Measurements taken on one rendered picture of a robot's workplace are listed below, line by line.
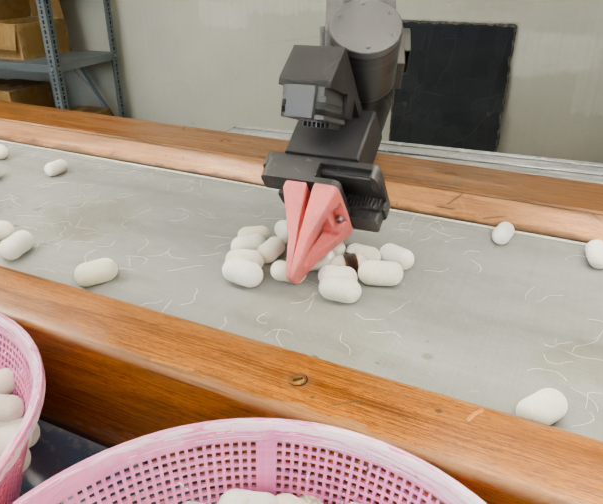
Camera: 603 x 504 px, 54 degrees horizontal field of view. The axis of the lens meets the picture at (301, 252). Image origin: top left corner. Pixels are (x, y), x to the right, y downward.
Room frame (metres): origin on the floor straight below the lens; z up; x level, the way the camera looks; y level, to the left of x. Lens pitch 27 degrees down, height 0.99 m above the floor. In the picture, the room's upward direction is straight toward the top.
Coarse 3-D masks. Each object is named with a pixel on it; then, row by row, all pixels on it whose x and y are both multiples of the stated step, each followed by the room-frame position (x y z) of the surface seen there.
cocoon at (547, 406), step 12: (528, 396) 0.27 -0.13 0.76; (540, 396) 0.27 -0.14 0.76; (552, 396) 0.27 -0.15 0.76; (564, 396) 0.27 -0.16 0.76; (516, 408) 0.27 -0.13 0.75; (528, 408) 0.26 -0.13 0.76; (540, 408) 0.26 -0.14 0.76; (552, 408) 0.26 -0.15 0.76; (564, 408) 0.26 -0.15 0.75; (540, 420) 0.25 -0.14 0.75; (552, 420) 0.26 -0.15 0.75
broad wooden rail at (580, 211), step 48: (48, 144) 0.82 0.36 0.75; (96, 144) 0.79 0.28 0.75; (144, 144) 0.76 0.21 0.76; (192, 144) 0.75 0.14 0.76; (240, 144) 0.75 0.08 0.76; (432, 192) 0.59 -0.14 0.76; (480, 192) 0.58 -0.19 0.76; (528, 192) 0.58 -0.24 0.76; (576, 192) 0.58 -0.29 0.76; (576, 240) 0.51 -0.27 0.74
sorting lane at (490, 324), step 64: (0, 192) 0.64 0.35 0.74; (64, 192) 0.64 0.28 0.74; (128, 192) 0.64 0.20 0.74; (192, 192) 0.64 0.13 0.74; (256, 192) 0.64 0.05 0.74; (0, 256) 0.48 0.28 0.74; (64, 256) 0.48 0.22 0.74; (128, 256) 0.48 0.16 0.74; (192, 256) 0.48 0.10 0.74; (448, 256) 0.48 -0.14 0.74; (512, 256) 0.48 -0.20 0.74; (576, 256) 0.48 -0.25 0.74; (192, 320) 0.38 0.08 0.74; (256, 320) 0.38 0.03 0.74; (320, 320) 0.38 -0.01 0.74; (384, 320) 0.38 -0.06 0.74; (448, 320) 0.38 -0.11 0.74; (512, 320) 0.38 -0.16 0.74; (576, 320) 0.38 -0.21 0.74; (448, 384) 0.30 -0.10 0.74; (512, 384) 0.30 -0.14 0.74; (576, 384) 0.30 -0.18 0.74
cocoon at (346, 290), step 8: (328, 280) 0.40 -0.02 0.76; (336, 280) 0.40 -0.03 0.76; (344, 280) 0.40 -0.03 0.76; (352, 280) 0.40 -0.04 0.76; (320, 288) 0.40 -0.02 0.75; (328, 288) 0.40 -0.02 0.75; (336, 288) 0.40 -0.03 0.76; (344, 288) 0.40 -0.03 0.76; (352, 288) 0.40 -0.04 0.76; (360, 288) 0.40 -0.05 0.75; (328, 296) 0.40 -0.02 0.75; (336, 296) 0.40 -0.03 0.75; (344, 296) 0.39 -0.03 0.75; (352, 296) 0.39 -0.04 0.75
